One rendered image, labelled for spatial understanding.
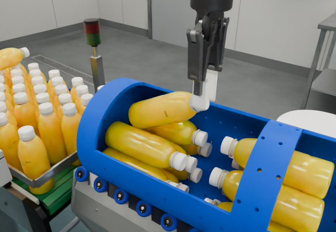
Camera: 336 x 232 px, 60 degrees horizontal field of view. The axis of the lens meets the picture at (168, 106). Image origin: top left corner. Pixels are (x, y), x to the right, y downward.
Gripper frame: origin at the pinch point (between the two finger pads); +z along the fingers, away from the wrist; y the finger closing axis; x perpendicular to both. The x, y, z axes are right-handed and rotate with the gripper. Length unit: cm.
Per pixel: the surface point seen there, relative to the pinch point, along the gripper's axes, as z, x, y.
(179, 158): 15.1, 1.9, -6.2
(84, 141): 14.8, 23.9, -13.6
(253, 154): 6.4, -13.7, -6.6
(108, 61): 128, 265, 237
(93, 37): 9, 68, 34
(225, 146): 11.1, -6.5, -1.6
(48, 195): 39, 40, -17
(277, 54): 104, 54, 332
